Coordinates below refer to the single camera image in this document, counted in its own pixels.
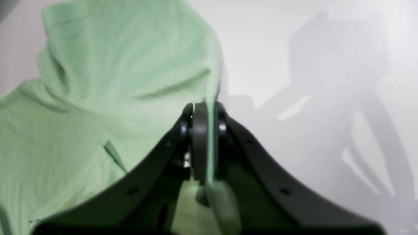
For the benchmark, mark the light green T-shirt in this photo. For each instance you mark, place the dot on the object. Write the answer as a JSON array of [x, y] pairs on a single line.
[[115, 76]]

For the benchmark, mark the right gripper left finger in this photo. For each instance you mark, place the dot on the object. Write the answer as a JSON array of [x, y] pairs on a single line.
[[141, 203]]

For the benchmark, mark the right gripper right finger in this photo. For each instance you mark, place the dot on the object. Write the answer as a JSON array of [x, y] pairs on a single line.
[[251, 194]]

